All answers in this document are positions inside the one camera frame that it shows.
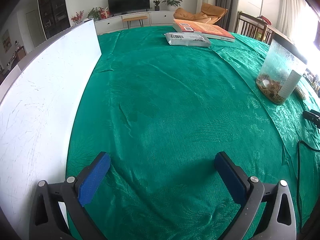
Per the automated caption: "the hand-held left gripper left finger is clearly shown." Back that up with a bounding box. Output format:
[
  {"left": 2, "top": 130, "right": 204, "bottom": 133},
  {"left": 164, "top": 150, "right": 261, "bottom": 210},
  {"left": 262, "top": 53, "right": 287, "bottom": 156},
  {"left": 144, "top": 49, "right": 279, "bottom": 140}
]
[{"left": 29, "top": 151, "right": 111, "bottom": 240}]

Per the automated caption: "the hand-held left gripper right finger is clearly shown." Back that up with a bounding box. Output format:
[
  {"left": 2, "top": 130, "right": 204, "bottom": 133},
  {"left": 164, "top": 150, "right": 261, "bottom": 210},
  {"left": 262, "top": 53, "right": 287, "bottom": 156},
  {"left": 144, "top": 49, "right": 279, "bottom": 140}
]
[{"left": 214, "top": 151, "right": 297, "bottom": 240}]

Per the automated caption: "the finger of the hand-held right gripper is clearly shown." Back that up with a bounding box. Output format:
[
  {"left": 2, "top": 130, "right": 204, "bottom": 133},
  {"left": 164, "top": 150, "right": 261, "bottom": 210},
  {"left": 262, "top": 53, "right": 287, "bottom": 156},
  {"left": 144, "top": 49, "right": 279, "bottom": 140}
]
[{"left": 302, "top": 109, "right": 320, "bottom": 129}]

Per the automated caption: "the white storage box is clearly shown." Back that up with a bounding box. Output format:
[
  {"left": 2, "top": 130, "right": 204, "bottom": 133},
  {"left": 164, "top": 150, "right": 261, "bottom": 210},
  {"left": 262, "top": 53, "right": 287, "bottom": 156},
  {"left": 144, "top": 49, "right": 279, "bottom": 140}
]
[{"left": 0, "top": 18, "right": 102, "bottom": 233}]

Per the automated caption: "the cotton swab plastic packet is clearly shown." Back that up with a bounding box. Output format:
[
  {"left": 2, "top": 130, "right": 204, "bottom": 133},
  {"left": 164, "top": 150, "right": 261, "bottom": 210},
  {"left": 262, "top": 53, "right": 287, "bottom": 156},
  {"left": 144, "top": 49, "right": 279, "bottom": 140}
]
[{"left": 295, "top": 85, "right": 308, "bottom": 100}]

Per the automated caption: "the clear jar with black lid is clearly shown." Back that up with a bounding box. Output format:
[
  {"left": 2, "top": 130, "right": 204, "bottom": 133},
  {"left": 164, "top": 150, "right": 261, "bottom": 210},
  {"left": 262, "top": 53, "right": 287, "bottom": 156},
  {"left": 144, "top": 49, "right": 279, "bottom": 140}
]
[{"left": 256, "top": 39, "right": 307, "bottom": 105}]

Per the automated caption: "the green satin tablecloth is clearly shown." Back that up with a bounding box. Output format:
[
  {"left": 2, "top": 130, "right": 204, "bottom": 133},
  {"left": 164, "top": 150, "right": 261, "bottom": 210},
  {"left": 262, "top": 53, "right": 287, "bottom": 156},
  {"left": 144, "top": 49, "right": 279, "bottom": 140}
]
[{"left": 65, "top": 24, "right": 320, "bottom": 240}]

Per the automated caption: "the wooden chair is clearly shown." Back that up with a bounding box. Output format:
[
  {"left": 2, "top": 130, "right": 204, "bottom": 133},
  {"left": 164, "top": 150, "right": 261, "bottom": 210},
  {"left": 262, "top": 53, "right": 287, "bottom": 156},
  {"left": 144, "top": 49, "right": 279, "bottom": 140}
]
[{"left": 236, "top": 11, "right": 275, "bottom": 42}]

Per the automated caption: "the beige curtain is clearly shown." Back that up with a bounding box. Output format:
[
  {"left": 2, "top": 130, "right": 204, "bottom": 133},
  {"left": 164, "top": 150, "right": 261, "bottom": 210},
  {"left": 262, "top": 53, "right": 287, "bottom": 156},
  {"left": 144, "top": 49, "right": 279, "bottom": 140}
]
[{"left": 275, "top": 0, "right": 308, "bottom": 41}]

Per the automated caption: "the orange book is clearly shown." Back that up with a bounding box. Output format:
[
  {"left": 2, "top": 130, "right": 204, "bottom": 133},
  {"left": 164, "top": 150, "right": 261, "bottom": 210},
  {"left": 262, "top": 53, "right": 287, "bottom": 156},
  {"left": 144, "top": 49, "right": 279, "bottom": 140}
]
[{"left": 172, "top": 18, "right": 236, "bottom": 41}]

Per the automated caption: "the white wet wipes packet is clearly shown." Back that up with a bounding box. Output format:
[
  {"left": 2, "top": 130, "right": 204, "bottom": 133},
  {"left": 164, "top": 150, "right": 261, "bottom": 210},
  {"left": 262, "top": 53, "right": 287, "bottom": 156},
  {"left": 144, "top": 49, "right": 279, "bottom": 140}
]
[{"left": 164, "top": 32, "right": 212, "bottom": 48}]

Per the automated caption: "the orange lounge chair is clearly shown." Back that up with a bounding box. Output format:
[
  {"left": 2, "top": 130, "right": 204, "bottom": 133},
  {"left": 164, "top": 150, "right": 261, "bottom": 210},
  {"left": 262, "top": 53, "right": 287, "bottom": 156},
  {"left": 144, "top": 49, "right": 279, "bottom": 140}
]
[{"left": 173, "top": 3, "right": 228, "bottom": 26}]

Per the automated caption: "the red flower arrangement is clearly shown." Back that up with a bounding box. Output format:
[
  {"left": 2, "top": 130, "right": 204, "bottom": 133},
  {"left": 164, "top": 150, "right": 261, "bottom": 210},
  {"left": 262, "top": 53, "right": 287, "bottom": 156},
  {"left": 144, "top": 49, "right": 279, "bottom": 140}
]
[{"left": 71, "top": 10, "right": 85, "bottom": 26}]

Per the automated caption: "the wooden stool with metal legs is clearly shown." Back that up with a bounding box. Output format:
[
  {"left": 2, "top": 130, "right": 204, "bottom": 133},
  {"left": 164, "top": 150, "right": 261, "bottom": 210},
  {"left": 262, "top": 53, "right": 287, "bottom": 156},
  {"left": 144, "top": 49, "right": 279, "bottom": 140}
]
[{"left": 122, "top": 16, "right": 148, "bottom": 29}]

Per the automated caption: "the green plant with red decorations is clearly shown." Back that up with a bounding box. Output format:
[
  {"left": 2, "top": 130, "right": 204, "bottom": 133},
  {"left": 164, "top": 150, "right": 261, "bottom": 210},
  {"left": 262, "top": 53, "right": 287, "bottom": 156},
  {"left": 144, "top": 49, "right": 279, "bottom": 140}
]
[{"left": 87, "top": 7, "right": 110, "bottom": 21}]

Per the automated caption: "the white television cabinet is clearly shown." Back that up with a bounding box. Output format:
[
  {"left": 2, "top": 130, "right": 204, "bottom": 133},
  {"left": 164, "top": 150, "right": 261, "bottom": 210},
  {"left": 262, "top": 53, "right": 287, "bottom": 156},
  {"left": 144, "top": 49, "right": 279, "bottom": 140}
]
[{"left": 94, "top": 10, "right": 175, "bottom": 36}]

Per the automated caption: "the dark display cabinet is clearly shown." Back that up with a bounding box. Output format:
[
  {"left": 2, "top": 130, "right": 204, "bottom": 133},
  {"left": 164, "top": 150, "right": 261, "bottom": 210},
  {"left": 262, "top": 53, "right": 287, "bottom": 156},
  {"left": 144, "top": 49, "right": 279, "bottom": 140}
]
[{"left": 37, "top": 0, "right": 71, "bottom": 41}]

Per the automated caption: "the flat screen television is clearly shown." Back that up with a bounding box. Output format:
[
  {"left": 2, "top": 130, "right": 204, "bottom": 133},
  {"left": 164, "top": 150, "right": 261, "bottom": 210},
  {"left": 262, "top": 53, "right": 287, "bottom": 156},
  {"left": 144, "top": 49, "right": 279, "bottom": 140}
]
[{"left": 107, "top": 0, "right": 151, "bottom": 14}]

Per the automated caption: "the large green potted plant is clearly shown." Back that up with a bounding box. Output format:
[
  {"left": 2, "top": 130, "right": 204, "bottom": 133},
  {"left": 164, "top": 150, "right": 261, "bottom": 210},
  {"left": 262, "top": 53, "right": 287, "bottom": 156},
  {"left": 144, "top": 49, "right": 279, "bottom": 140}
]
[{"left": 161, "top": 0, "right": 183, "bottom": 11}]

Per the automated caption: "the black cable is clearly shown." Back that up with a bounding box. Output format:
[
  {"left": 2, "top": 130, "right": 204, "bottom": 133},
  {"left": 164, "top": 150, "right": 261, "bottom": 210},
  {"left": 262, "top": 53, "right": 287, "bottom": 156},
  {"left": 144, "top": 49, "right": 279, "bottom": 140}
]
[{"left": 296, "top": 140, "right": 320, "bottom": 193}]

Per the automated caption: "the framed wall picture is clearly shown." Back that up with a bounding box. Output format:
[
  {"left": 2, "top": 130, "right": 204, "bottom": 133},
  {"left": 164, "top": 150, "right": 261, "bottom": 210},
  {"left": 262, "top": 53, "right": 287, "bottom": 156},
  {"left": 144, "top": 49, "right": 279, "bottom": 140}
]
[{"left": 1, "top": 29, "right": 13, "bottom": 47}]

